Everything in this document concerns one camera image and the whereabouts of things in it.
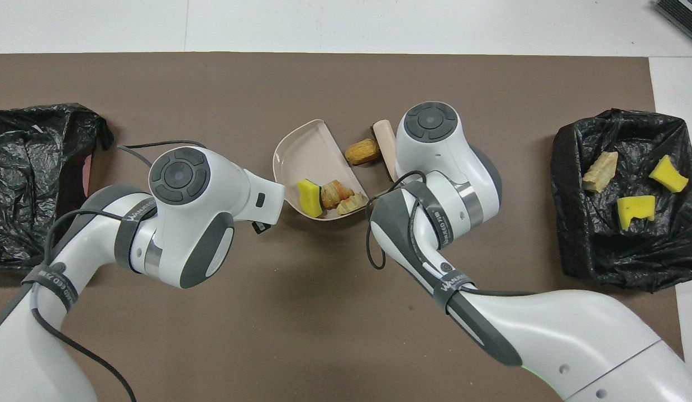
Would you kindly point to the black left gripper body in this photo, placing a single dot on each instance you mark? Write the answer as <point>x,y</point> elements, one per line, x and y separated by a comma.
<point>260,226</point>

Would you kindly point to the beige plastic dustpan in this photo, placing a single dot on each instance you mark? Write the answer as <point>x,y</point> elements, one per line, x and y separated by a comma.
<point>306,156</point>

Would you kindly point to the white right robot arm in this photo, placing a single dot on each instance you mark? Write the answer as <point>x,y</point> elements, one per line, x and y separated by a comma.
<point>435,145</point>

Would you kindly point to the dark ribbed device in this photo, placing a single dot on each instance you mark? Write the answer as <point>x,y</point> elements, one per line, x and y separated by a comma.
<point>683,17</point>

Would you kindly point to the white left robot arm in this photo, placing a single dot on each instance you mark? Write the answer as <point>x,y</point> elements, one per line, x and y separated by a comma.
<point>200,223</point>

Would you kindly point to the pale toy bread piece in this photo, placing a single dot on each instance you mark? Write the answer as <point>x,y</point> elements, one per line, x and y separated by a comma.
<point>354,204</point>

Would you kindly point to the bin with black bag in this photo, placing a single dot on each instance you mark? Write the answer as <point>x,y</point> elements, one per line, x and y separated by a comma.
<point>580,234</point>
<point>22,167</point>

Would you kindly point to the brown table mat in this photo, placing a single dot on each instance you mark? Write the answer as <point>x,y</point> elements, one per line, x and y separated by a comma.
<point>323,335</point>

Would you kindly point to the beige hand brush black bristles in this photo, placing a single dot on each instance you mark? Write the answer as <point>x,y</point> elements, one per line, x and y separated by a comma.
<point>386,139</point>

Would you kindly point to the yellow sponge piece green specks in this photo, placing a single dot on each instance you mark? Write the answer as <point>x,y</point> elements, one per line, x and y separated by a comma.
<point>636,209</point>

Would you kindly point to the brown toy bread roll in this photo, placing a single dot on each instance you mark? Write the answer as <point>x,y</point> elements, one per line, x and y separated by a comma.
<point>362,152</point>

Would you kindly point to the striped toy croissant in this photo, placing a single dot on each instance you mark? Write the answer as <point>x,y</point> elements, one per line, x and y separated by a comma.
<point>335,192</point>
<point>600,172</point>

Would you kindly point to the green and yellow sponge piece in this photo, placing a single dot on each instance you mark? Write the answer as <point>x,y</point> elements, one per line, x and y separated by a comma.
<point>308,198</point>

